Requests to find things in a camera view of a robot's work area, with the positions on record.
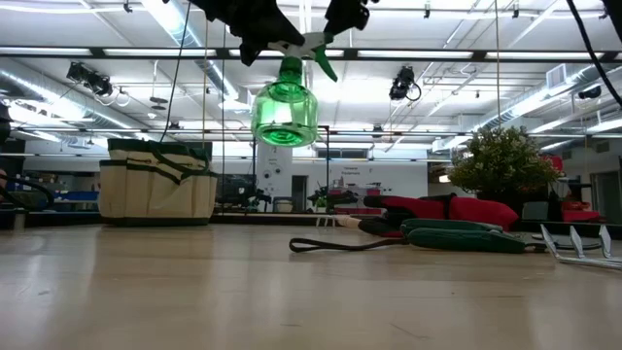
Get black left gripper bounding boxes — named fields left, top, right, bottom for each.
left=189, top=0, right=307, bottom=68

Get green spray bottle white head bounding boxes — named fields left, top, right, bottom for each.
left=250, top=31, right=339, bottom=149

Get wooden handle hand fork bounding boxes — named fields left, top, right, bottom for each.
left=314, top=215, right=363, bottom=229

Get red black gardening gloves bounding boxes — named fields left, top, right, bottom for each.
left=359, top=192, right=520, bottom=238

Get green handled pruning shears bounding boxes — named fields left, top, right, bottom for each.
left=289, top=218, right=604, bottom=255

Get wooden handle hand rake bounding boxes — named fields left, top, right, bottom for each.
left=538, top=223, right=622, bottom=271

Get beige green gardening bag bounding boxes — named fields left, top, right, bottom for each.
left=98, top=138, right=219, bottom=228

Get thin black hanging pole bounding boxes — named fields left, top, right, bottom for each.
left=221, top=21, right=227, bottom=215

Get black background equipment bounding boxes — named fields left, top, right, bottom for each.
left=216, top=173, right=273, bottom=214

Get potted plant with white flowers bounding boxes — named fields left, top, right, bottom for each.
left=446, top=125, right=563, bottom=220

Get blue storage bin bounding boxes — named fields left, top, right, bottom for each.
left=52, top=190, right=101, bottom=204

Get grey box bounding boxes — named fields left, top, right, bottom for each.
left=522, top=201, right=550, bottom=222

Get thin tan hanging cord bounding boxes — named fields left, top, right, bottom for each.
left=202, top=17, right=209, bottom=142

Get black overhead camera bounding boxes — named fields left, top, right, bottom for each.
left=388, top=65, right=423, bottom=103

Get black hanging cable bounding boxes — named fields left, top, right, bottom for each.
left=158, top=0, right=193, bottom=143

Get black background frame stand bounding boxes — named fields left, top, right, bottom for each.
left=251, top=123, right=331, bottom=215

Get black ceiling camera cluster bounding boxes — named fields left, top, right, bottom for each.
left=65, top=60, right=116, bottom=98

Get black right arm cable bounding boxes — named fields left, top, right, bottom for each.
left=565, top=0, right=622, bottom=109

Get black curved cable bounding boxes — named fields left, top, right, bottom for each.
left=0, top=174, right=54, bottom=213

